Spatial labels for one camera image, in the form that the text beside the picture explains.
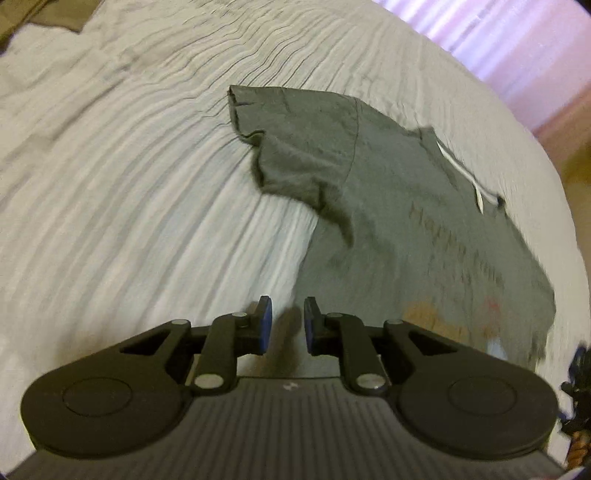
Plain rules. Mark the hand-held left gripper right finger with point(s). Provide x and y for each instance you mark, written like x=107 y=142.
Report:
x=308 y=327

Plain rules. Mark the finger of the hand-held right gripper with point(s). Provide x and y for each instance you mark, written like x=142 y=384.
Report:
x=577 y=365

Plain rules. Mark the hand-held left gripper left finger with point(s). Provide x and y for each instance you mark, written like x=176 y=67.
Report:
x=264 y=325

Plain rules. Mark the grey t-shirt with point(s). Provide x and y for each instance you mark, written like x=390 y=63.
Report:
x=392 y=207

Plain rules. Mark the striped grey bed cover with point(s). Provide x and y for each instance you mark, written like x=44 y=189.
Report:
x=138 y=184

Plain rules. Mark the pink curtain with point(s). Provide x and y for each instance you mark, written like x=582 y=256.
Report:
x=508 y=46

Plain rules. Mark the brown garment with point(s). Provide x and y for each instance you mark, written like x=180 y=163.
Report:
x=55 y=14

